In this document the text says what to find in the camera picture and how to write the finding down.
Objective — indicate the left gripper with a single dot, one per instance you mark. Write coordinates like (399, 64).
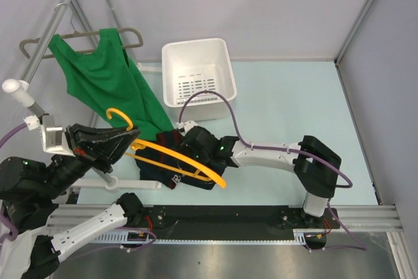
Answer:
(101, 146)

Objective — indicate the yellow plastic hanger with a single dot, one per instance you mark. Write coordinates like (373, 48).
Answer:
(176, 158)

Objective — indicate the navy maroon tank top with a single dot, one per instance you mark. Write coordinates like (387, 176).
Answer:
(172, 140)

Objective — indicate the green tank top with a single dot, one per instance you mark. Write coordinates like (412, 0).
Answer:
(109, 78)

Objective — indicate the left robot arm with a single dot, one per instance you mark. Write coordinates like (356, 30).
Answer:
(28, 191)

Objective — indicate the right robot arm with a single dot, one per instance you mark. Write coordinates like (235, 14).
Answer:
(314, 163)

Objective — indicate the white plastic bin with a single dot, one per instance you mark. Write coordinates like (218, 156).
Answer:
(192, 66)

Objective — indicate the clothes rack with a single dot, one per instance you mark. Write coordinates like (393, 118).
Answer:
(18, 90)

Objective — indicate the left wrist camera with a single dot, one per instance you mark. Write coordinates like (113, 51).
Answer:
(52, 134)

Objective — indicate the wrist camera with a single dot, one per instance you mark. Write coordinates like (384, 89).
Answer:
(52, 134)
(184, 127)

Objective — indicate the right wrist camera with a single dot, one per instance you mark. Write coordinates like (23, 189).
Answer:
(184, 127)

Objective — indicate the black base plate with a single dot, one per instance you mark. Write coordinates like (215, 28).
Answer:
(234, 224)

